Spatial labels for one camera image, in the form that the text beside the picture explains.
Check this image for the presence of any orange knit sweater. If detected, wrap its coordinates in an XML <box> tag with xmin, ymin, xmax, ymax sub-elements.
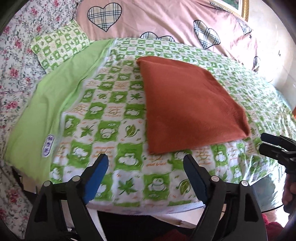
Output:
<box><xmin>137</xmin><ymin>57</ymin><xmax>250</xmax><ymax>154</ymax></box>

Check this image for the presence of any right hand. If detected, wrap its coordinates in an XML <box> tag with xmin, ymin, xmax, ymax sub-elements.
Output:
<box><xmin>282</xmin><ymin>174</ymin><xmax>295</xmax><ymax>214</ymax></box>

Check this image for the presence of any green checkered quilt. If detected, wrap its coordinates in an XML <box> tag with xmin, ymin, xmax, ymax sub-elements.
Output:
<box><xmin>4</xmin><ymin>38</ymin><xmax>295</xmax><ymax>214</ymax></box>

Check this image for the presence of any floral bed sheet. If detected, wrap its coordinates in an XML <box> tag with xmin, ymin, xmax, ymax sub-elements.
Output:
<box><xmin>1</xmin><ymin>1</ymin><xmax>79</xmax><ymax>239</ymax></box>

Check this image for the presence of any pink heart-patterned duvet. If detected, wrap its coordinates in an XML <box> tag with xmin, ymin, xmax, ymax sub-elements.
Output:
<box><xmin>76</xmin><ymin>1</ymin><xmax>259</xmax><ymax>70</ymax></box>

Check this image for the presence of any green checkered pillow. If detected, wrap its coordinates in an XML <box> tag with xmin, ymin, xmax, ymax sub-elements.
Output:
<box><xmin>30</xmin><ymin>20</ymin><xmax>93</xmax><ymax>73</ymax></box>

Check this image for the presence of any landscape picture gold frame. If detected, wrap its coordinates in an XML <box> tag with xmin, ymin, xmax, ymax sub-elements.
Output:
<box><xmin>210</xmin><ymin>0</ymin><xmax>249</xmax><ymax>21</ymax></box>

